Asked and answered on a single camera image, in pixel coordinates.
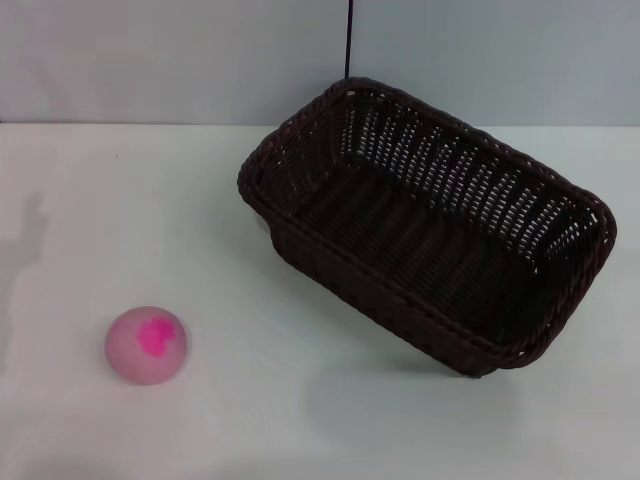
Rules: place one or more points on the dark brown woven basket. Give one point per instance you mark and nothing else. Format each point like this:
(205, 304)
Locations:
(400, 240)

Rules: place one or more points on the pink ball with magenta patch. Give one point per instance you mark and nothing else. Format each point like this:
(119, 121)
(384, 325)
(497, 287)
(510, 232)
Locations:
(130, 355)

